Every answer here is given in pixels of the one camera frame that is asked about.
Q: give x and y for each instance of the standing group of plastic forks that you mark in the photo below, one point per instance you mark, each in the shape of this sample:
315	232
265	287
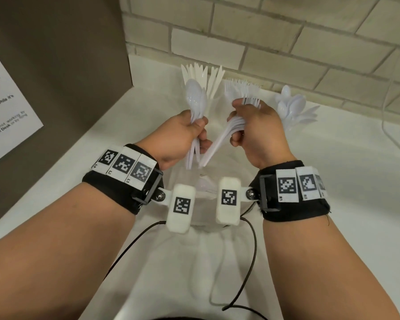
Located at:
240	87

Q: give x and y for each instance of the person's left thumb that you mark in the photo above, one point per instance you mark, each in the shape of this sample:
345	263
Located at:
200	126

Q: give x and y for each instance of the bunch of white spoons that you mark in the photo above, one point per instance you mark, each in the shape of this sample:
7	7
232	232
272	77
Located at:
196	96

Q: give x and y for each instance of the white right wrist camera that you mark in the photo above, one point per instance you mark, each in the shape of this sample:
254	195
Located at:
229	203

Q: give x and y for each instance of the standing group of plastic spoons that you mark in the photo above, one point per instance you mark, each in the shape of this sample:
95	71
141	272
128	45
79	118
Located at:
295	108

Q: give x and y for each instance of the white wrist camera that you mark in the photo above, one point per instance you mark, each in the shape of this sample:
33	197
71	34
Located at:
181	209
229	203

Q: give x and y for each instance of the black wrist band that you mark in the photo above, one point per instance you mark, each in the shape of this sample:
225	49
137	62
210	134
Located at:
296	209
120	193

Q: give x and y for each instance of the person's right hand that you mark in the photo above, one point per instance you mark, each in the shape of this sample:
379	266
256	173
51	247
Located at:
263	133

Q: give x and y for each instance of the black right wrist band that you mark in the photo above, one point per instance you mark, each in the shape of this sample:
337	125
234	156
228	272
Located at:
296	209

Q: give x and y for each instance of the standing group of plastic knives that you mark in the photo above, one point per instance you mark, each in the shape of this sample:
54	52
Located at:
203	74

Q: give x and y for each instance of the white paper sign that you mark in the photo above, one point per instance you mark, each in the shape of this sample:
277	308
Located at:
10	113

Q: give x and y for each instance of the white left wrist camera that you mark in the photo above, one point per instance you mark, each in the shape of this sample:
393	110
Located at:
181	209

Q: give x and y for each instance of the bunch of white forks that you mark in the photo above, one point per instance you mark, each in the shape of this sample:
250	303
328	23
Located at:
220	139

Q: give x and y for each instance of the person's left forearm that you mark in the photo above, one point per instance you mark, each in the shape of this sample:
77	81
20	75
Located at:
70	249

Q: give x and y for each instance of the black left wrist band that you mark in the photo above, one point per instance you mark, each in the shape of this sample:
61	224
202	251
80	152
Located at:
120	193

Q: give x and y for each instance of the clear plastic cutlery holder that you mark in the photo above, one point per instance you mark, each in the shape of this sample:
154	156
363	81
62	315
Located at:
205	199

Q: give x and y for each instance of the person's right forearm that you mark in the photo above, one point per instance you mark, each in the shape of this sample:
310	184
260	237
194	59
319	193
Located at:
336	269

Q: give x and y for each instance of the person's right thumb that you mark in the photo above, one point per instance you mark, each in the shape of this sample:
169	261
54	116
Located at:
237	137

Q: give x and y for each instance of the brown cabinet side panel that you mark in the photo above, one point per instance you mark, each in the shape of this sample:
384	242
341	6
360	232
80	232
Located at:
63	63

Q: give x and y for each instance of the person's left hand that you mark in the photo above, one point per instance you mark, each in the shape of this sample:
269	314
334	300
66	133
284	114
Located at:
168	136

